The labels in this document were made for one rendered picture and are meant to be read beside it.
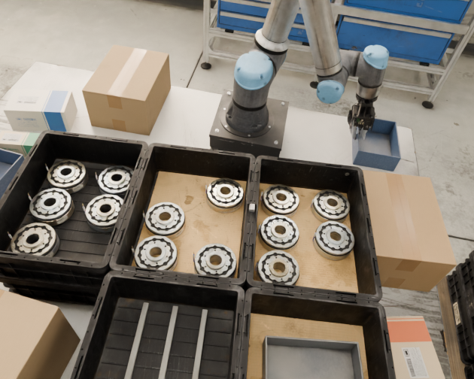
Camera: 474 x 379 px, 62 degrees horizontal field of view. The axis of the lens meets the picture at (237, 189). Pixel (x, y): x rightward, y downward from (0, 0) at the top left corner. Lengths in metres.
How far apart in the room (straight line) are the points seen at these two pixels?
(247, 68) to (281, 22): 0.17
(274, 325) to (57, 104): 1.06
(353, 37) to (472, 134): 1.06
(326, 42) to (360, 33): 1.74
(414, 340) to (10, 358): 0.89
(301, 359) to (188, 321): 0.26
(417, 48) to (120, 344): 2.58
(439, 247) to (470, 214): 1.45
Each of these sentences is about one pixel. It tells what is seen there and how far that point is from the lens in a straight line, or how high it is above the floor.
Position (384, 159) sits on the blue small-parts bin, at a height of 0.75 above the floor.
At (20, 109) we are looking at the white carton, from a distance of 1.56.
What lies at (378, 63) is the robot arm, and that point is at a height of 1.08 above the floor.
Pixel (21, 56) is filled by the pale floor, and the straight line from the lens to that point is 3.41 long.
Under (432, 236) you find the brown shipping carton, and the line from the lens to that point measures 1.18.
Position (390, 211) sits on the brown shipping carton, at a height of 0.86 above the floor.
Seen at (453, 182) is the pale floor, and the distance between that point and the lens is 2.73.
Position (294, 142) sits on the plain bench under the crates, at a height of 0.70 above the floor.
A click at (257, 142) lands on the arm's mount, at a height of 0.80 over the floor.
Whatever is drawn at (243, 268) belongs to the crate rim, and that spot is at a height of 0.93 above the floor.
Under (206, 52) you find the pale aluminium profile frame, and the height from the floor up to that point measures 0.13.
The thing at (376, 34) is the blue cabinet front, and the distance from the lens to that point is 2.89.
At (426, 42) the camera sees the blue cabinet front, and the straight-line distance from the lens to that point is 2.97.
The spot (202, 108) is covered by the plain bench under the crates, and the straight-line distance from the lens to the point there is 1.60.
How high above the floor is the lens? 1.71
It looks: 50 degrees down
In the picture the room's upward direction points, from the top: 7 degrees clockwise
